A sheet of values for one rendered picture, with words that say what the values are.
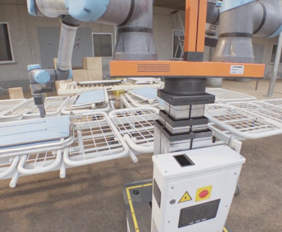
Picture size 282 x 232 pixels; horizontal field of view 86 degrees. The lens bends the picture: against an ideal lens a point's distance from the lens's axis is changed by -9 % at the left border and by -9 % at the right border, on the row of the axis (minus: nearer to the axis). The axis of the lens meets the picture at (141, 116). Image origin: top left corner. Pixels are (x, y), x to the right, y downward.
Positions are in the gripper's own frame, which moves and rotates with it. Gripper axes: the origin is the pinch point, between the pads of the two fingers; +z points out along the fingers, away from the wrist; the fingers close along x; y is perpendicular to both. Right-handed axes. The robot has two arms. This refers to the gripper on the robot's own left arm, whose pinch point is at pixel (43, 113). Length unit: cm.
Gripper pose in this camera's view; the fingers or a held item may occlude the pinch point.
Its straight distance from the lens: 124.2
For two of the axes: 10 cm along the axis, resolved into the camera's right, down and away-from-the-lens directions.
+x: 4.0, 3.7, -8.4
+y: -9.2, 1.3, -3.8
